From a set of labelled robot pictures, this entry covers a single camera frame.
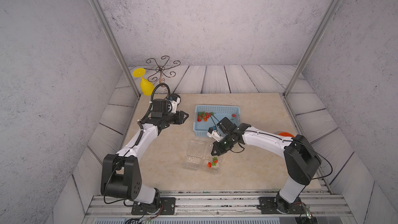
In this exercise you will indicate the clear clamshell container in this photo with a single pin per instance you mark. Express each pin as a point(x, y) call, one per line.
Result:
point(195, 155)
point(207, 157)

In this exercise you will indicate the right aluminium frame post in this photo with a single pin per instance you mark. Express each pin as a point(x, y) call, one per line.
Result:
point(326, 18)

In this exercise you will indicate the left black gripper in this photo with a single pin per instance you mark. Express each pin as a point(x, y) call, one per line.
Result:
point(178, 121)

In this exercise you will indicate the bronze wire glass rack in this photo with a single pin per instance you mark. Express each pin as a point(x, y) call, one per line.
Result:
point(161, 69)

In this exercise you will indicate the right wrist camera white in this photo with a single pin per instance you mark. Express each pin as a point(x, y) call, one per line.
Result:
point(213, 133)

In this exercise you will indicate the orange plastic bowl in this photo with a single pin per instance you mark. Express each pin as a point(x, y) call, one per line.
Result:
point(286, 134)

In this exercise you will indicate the light blue plastic basket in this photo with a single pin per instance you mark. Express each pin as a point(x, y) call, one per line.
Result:
point(220, 112)

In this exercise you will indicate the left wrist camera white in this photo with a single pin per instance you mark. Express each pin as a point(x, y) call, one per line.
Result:
point(175, 99)

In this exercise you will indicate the strawberries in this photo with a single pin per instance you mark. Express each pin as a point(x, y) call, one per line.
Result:
point(213, 162)

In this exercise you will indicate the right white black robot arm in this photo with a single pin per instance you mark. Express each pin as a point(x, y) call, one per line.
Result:
point(301, 160)

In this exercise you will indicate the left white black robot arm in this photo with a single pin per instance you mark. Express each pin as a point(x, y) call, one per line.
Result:
point(121, 174)

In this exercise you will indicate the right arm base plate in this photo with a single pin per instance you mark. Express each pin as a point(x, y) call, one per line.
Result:
point(277, 205)

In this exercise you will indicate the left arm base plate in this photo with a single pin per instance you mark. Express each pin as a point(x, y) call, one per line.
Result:
point(160, 206)

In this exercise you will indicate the strawberry cluster left basket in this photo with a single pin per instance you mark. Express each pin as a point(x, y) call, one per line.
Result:
point(204, 116)

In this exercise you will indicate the aluminium frame post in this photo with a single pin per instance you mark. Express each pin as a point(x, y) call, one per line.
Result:
point(326, 18)
point(97, 8)

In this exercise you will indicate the left aluminium frame post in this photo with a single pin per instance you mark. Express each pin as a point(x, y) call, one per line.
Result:
point(97, 8)

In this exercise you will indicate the yellow plastic wine glass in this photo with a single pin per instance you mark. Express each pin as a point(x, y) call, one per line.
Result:
point(146, 86)

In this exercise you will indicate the aluminium mounting rail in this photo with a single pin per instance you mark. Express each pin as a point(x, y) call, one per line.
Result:
point(318, 204)

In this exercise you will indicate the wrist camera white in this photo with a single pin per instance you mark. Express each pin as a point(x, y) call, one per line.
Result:
point(175, 99)
point(213, 133)

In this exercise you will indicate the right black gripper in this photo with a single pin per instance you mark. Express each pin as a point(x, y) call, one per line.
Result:
point(218, 151)

